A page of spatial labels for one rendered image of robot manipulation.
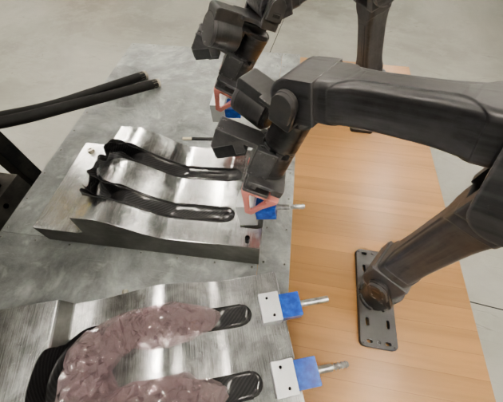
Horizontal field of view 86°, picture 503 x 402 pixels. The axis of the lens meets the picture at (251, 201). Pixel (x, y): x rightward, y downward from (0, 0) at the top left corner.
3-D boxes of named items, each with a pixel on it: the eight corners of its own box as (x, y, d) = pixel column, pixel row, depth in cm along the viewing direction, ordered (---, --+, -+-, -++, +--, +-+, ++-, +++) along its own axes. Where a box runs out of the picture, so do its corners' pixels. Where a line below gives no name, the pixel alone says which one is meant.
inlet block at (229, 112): (263, 112, 73) (263, 94, 69) (262, 124, 70) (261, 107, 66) (215, 109, 74) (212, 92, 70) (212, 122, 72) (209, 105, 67)
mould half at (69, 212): (268, 174, 75) (271, 138, 64) (258, 264, 61) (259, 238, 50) (97, 157, 78) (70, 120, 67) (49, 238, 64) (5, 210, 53)
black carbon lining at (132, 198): (243, 173, 66) (242, 145, 58) (232, 232, 58) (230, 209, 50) (108, 159, 69) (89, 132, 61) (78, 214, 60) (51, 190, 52)
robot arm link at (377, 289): (370, 281, 45) (402, 305, 43) (394, 246, 49) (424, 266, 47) (358, 292, 51) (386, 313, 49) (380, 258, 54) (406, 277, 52)
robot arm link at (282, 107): (222, 120, 44) (223, 53, 34) (256, 96, 48) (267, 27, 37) (275, 163, 42) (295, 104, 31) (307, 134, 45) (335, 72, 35)
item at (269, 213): (305, 206, 56) (304, 187, 53) (305, 225, 53) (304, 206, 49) (244, 207, 59) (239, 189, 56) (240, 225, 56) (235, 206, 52)
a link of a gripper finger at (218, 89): (203, 110, 66) (216, 80, 58) (209, 92, 70) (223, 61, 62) (228, 122, 68) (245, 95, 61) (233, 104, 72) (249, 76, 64)
